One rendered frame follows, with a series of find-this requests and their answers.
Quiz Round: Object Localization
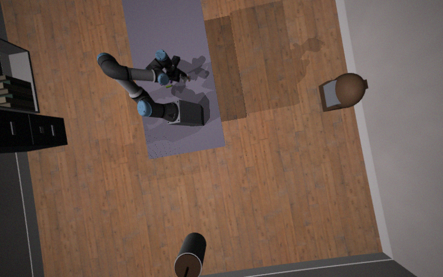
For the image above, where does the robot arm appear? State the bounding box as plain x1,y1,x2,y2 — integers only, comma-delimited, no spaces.
97,50,181,122

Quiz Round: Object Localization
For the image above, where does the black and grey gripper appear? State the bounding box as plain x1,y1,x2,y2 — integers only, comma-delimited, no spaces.
166,66,190,83

